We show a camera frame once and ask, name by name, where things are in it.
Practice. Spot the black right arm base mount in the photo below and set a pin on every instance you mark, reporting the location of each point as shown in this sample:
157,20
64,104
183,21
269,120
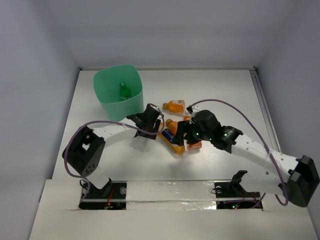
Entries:
230,195

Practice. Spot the clear plastic water bottle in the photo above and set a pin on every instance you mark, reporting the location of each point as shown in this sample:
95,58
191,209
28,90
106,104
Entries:
142,144

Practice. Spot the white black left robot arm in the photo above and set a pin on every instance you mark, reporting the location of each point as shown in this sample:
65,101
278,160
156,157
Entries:
83,152

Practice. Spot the green plastic bin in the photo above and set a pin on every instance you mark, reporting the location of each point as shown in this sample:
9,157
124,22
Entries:
106,84

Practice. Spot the orange juice bottle barcode label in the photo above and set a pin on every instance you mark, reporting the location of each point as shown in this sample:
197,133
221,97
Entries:
174,106

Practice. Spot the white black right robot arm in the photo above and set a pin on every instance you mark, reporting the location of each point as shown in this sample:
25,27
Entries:
294,178

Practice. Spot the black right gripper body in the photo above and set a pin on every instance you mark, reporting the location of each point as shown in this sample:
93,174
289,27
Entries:
194,134

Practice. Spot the green plastic bottle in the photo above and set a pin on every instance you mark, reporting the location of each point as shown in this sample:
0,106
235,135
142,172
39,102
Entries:
124,92

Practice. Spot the orange label clear tea bottle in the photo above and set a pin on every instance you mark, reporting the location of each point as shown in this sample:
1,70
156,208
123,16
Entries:
195,146

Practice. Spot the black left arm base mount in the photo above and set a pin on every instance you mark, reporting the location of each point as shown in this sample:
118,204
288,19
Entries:
94,199

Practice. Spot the orange juice bottle gold cap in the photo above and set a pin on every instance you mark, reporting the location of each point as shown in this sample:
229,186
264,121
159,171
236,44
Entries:
172,125

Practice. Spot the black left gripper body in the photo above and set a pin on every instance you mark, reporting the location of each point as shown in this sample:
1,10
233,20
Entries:
148,127

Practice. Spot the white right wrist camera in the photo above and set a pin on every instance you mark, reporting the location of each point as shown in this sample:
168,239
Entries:
193,109

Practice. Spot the yellow blue milk tea bottle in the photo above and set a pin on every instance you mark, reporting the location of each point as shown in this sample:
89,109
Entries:
168,138

